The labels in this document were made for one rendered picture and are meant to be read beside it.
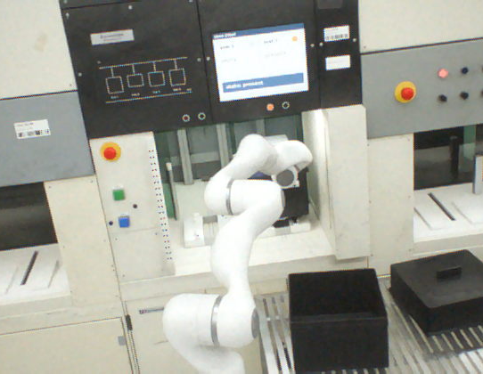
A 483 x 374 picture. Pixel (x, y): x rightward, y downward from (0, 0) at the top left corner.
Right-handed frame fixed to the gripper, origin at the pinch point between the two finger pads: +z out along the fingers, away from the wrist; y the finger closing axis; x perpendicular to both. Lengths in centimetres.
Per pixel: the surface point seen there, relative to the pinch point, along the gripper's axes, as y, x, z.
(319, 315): 5, -42, -52
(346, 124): 20.4, 16.9, -35.1
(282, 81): 1.8, 32.0, -30.1
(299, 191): 7.7, -14.8, -10.3
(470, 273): 54, -33, -54
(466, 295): 48, -33, -65
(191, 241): -34.9, -29.5, -10.0
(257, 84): -6.1, 32.2, -30.0
